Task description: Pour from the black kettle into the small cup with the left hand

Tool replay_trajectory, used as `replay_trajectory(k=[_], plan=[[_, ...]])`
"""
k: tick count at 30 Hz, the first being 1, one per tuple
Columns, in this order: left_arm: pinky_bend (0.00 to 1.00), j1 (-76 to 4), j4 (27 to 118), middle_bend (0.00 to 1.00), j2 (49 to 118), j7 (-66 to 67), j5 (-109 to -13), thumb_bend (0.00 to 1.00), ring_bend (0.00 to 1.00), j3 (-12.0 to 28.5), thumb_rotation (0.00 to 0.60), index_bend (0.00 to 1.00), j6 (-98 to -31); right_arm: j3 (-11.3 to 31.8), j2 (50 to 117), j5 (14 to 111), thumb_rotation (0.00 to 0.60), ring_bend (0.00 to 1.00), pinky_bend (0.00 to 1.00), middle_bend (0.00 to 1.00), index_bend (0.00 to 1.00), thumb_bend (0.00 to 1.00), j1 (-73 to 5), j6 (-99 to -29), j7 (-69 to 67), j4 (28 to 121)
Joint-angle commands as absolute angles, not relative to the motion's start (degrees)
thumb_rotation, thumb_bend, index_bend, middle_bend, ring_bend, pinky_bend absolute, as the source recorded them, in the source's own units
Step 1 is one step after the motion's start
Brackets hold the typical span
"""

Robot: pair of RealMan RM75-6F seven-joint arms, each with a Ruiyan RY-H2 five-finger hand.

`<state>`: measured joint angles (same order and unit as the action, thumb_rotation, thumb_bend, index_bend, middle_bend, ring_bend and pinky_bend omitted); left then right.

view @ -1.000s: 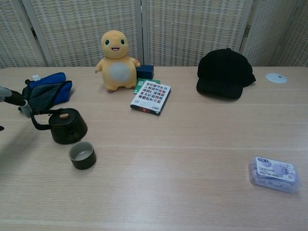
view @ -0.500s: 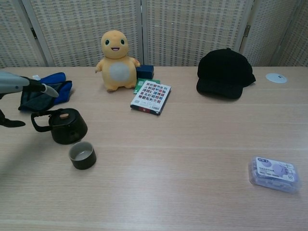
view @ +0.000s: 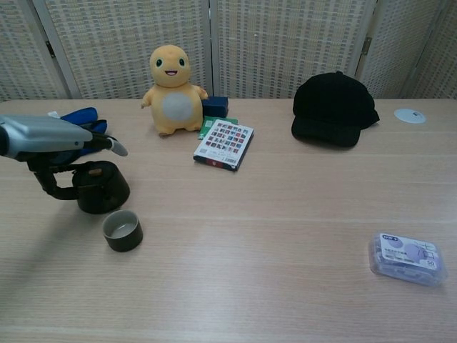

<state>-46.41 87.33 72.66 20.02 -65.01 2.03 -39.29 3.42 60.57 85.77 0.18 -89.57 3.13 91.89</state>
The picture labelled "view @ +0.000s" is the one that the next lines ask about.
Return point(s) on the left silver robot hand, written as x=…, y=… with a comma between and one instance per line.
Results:
x=43, y=134

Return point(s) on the black teapot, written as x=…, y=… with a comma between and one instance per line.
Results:
x=107, y=194

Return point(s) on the dark green ceramic cup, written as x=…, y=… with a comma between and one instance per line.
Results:
x=125, y=243

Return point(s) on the blue grey folded cloth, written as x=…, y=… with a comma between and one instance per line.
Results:
x=82, y=115

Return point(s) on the woven folding screen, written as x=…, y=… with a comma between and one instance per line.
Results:
x=125, y=43

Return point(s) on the yellow plush toy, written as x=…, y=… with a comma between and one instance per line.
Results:
x=175, y=107

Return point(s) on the dark blue box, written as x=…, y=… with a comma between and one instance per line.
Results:
x=216, y=106

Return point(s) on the white box with picture grid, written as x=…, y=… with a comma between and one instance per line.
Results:
x=223, y=143

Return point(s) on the black cap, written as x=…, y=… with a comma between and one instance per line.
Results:
x=328, y=107

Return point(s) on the purple clear plastic box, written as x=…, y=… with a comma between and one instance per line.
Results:
x=407, y=257

